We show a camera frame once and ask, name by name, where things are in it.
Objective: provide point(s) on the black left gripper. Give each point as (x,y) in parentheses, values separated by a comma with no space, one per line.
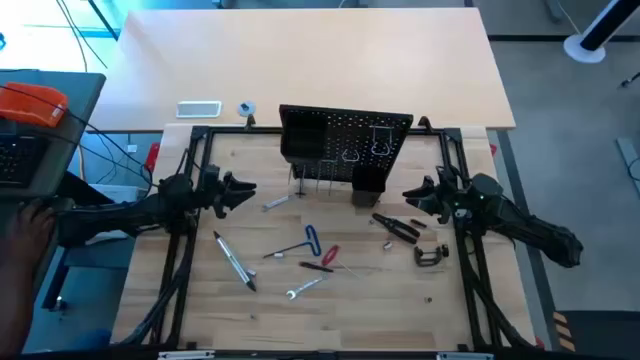
(217,192)

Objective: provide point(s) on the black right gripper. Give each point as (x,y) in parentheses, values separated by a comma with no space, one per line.
(452,197)

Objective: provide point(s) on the small silver wrench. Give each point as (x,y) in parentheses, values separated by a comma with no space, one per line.
(276,202)

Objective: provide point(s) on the large silver combination wrench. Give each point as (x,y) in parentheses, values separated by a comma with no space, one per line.
(306,286)

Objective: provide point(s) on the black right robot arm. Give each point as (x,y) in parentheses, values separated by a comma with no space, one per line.
(525,225)

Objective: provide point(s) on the person's forearm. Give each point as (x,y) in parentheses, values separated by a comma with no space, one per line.
(12,310)

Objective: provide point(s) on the tall black pegboard bin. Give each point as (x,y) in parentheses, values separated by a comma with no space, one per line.
(368,185)

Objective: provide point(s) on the black C-clamp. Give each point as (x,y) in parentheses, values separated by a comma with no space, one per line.
(419,256)

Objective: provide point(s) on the red clamp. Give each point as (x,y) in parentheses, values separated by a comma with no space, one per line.
(152,156)
(494,149)

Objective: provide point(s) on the large black pegboard bin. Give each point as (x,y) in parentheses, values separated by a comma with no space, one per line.
(302,135)

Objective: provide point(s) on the black perforated pegboard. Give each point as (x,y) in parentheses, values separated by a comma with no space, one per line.
(360,132)

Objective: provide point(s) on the white rectangular device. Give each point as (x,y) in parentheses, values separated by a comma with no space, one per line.
(198,109)

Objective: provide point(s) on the black screwdriver red cap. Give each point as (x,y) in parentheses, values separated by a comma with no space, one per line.
(316,267)

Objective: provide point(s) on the light wooden desk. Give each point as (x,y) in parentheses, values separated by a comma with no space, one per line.
(300,60)

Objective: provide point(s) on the grey side desk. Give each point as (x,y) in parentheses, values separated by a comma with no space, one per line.
(80,95)

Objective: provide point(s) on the person's hand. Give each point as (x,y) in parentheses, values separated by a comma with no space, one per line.
(32,225)

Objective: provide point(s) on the black white floor stand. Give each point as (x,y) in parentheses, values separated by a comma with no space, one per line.
(585,47)

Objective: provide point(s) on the black keyboard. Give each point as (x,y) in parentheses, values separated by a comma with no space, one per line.
(17,160)

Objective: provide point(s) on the orange case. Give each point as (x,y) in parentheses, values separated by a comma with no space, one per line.
(30,105)

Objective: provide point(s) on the black aluminium table frame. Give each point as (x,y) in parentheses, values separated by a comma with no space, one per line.
(235,131)

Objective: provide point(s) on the silver metal bracket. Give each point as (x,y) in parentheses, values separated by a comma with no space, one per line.
(186,355)
(464,356)

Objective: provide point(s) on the grey floor rail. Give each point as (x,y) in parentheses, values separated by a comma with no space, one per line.
(627,155)

